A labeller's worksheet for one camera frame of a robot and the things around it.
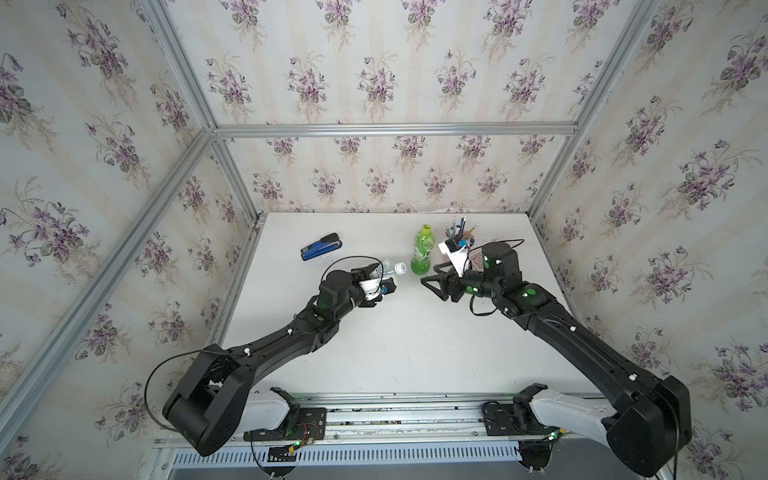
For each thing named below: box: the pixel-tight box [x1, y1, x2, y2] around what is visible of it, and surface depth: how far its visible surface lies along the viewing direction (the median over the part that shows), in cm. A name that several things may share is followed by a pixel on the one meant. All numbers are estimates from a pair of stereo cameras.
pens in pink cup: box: [444, 216, 479, 249], surface depth 102 cm
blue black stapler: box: [300, 233, 342, 261], surface depth 109 cm
